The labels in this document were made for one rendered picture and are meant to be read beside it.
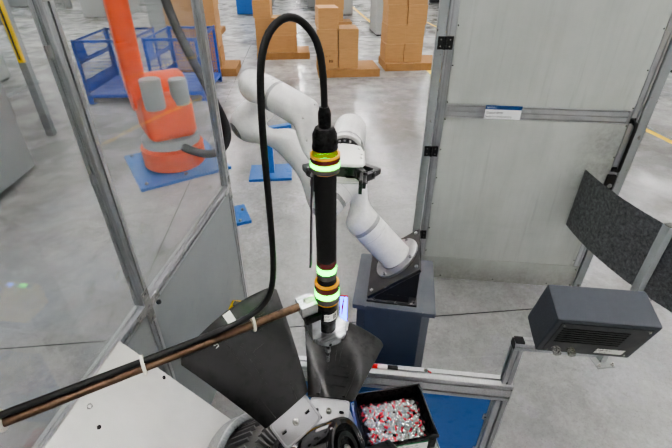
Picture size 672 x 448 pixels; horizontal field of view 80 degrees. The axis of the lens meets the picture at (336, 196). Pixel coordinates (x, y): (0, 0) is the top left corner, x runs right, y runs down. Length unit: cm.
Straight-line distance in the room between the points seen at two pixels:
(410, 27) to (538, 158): 646
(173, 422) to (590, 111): 243
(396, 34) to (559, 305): 786
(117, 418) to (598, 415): 233
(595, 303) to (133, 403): 114
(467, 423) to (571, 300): 66
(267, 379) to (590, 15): 224
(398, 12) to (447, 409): 781
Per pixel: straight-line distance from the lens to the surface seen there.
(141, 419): 98
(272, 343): 87
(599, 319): 130
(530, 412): 259
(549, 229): 300
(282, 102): 111
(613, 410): 280
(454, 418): 170
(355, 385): 104
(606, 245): 273
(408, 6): 880
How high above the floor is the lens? 205
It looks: 31 degrees down
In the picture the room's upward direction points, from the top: straight up
